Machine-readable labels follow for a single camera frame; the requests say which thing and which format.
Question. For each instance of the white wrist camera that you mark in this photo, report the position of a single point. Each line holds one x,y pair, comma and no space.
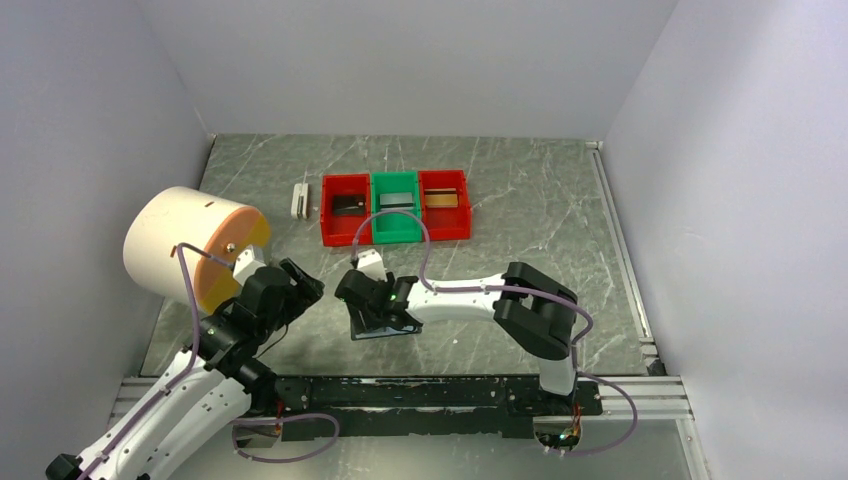
246,262
370,262

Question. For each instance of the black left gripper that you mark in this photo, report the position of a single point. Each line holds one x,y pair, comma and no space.
305,291

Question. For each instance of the silver card in bin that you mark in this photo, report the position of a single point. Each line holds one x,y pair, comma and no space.
396,200

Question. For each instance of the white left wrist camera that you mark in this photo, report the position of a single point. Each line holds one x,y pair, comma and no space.
246,262

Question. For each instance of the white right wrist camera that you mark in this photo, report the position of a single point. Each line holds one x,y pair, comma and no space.
370,262

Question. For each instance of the small white clip block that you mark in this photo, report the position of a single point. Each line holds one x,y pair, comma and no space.
300,205

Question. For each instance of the gold card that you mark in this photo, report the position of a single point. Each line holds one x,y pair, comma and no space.
441,198

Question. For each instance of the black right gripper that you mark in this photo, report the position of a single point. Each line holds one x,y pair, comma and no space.
368,322

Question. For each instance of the aluminium frame rail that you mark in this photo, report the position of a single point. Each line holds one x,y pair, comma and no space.
478,321

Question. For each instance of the red plastic bin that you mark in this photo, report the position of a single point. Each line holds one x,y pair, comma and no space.
340,231
446,208

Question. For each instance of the green plastic bin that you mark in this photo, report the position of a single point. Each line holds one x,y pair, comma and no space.
395,228

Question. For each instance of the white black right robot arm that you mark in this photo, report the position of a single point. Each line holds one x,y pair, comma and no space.
537,312

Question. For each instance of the black card in bin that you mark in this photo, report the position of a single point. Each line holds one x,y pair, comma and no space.
348,205

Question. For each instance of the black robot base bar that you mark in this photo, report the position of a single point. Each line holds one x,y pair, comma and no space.
511,405

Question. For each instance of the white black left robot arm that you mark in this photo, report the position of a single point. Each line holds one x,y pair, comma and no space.
166,397

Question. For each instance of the black leather card holder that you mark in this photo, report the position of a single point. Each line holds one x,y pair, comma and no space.
367,325

